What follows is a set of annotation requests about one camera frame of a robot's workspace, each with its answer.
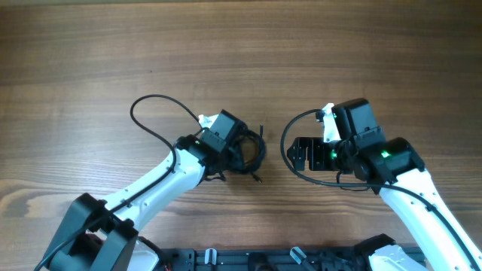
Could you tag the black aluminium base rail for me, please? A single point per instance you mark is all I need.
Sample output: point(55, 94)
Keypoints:
point(334, 258)

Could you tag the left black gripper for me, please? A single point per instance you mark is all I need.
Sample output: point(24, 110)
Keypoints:
point(237, 156)

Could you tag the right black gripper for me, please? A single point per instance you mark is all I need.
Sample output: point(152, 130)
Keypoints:
point(314, 154)

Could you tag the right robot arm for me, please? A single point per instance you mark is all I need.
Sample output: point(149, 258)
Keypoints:
point(353, 154)

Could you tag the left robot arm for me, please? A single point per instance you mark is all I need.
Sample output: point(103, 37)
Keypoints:
point(103, 234)

